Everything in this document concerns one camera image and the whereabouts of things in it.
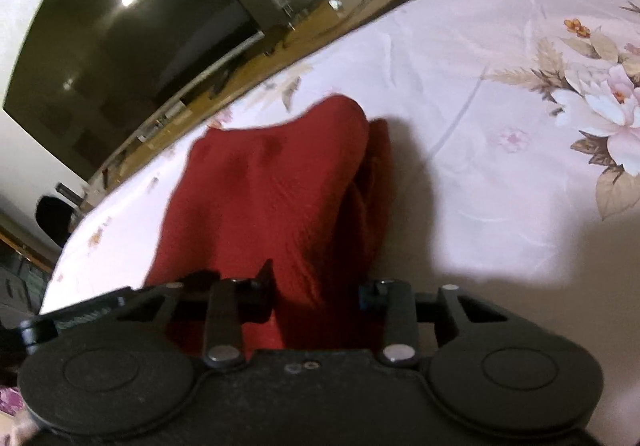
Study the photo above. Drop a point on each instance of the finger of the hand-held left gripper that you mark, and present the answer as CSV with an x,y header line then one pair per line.
x,y
40,331

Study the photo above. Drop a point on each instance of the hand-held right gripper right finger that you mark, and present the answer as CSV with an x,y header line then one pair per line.
x,y
400,316

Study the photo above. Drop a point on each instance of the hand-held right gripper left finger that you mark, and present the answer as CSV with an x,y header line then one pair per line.
x,y
225,316

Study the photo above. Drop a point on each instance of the red garment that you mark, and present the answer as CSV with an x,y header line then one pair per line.
x,y
260,196

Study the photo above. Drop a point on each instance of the black chair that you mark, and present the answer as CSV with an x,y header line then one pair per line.
x,y
55,221

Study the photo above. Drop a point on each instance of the floral white bedsheet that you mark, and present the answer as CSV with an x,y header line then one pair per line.
x,y
475,150

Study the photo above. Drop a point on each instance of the black flat television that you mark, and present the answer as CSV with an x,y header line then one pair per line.
x,y
120,35

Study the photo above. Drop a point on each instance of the wooden television stand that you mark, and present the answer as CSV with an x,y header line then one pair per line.
x,y
320,18

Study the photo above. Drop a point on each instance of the small metal object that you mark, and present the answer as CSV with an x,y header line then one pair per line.
x,y
335,4

